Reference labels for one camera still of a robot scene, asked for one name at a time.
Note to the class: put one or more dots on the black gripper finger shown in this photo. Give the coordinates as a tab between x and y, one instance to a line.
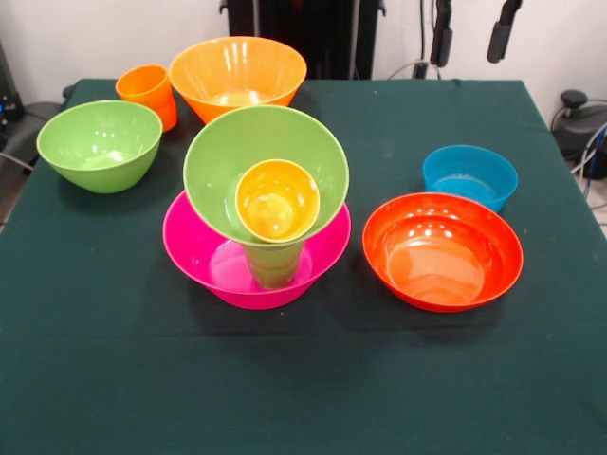
500	38
441	42

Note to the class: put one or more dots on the yellow plastic cup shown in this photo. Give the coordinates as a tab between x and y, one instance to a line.
277	204

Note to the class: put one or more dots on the large green plastic bowl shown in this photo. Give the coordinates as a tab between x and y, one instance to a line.
95	142
227	151

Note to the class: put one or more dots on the green plastic cup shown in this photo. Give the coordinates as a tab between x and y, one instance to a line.
275	265

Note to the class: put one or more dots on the pink plastic bowl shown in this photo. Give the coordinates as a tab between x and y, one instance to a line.
189	256

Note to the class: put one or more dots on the black computer tower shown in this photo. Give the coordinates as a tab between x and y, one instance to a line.
9	95

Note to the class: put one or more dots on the blue plastic bowl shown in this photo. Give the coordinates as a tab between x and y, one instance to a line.
469	189

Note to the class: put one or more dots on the large orange plastic bowl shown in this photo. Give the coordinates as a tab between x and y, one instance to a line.
237	71

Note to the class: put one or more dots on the red plastic bowl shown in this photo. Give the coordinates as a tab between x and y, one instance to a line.
441	256

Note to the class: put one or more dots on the orange plastic cup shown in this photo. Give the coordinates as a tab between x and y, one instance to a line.
142	85

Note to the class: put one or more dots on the dark green table cloth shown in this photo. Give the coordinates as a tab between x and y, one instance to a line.
303	379

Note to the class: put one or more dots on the dark grey floor case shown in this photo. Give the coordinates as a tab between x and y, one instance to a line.
28	132

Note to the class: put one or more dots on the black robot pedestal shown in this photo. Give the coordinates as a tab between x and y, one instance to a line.
303	23

